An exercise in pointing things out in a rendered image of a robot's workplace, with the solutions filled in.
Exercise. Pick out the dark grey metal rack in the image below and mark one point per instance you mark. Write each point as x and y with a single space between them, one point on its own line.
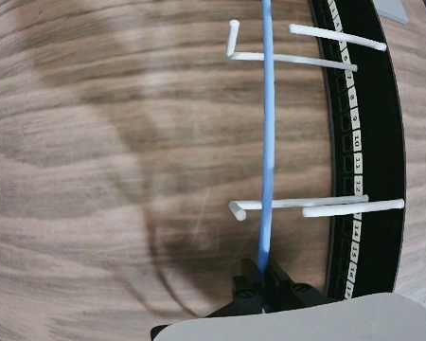
368 145

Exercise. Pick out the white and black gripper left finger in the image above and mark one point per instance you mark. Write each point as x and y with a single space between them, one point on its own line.
248 294

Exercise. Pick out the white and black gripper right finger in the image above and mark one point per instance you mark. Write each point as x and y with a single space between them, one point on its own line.
282 295

